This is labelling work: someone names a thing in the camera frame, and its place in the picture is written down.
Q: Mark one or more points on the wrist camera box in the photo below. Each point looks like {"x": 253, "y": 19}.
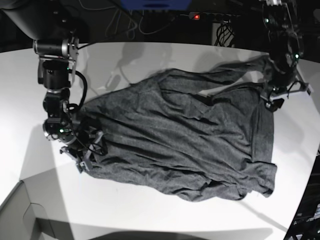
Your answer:
{"x": 84, "y": 166}

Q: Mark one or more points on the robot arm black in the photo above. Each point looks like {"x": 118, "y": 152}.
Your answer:
{"x": 286, "y": 49}
{"x": 55, "y": 42}

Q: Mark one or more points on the blue box at top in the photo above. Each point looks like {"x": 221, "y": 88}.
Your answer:
{"x": 156, "y": 4}

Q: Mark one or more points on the black power strip red light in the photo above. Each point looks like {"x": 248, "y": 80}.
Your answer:
{"x": 219, "y": 18}

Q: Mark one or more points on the dark grey t-shirt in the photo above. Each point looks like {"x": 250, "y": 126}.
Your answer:
{"x": 193, "y": 135}

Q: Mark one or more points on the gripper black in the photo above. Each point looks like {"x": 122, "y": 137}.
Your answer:
{"x": 274, "y": 92}
{"x": 83, "y": 147}

